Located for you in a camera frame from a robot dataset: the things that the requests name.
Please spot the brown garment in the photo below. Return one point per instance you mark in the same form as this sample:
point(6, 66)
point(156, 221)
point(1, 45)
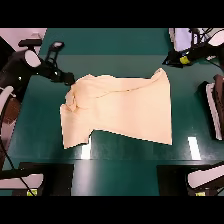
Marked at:
point(220, 96)

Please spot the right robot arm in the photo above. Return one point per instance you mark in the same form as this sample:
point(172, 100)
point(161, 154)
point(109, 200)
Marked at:
point(206, 50)

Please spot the cream T-shirt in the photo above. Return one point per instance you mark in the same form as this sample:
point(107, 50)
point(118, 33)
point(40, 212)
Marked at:
point(126, 110)

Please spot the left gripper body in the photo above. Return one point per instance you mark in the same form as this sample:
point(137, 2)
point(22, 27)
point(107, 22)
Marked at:
point(65, 78)

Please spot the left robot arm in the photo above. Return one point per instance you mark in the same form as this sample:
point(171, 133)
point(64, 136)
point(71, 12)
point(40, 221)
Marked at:
point(16, 71)

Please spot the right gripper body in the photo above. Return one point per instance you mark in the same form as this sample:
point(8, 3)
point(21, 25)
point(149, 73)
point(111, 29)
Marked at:
point(176, 58)

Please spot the white garment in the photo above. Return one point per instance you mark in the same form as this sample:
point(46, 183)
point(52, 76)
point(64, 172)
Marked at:
point(213, 110)

